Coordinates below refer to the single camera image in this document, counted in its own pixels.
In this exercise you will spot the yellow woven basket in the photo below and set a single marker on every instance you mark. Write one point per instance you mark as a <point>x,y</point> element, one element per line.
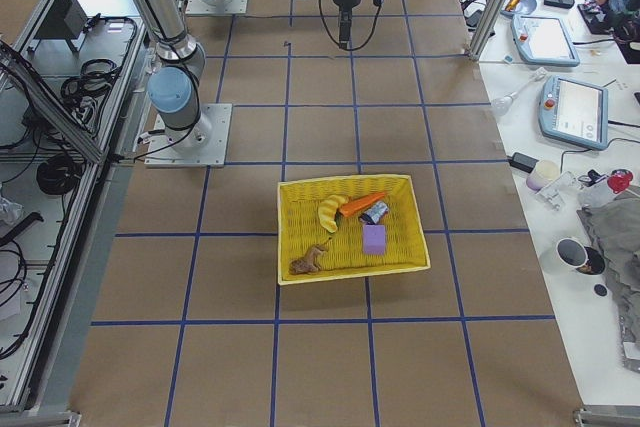
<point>299,228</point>

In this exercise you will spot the teach pendant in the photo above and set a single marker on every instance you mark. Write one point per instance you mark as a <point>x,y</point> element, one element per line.
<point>543,41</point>
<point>574,112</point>

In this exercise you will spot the blue plate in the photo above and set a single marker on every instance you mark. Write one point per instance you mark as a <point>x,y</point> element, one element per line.
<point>525,7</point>

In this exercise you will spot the lower teach pendant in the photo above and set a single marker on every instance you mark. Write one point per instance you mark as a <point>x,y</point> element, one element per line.
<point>574,112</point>

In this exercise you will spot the grey cloth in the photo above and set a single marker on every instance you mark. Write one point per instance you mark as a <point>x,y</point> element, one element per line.
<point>613,230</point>

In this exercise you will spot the upper teach pendant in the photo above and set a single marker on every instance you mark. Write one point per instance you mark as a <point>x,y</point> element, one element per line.
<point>543,41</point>

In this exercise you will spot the black power adapter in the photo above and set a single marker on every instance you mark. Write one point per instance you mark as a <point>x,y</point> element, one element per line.
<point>522,162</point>

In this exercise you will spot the purple foam block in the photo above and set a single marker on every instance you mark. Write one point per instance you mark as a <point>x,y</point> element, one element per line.
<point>374,239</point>

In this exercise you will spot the white mug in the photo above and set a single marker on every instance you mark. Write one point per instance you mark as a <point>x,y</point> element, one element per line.
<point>570,253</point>

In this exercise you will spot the brown toy figure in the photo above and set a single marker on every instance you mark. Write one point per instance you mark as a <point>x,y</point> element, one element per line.
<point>308,263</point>

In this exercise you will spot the toy croissant bread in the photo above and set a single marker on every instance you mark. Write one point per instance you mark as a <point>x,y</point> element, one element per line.
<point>328,209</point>

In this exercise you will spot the brass cylinder tool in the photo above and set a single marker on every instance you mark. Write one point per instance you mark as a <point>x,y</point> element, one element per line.
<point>511,5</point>

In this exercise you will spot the orange toy carrot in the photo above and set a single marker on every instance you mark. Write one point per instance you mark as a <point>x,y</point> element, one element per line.
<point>352,207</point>

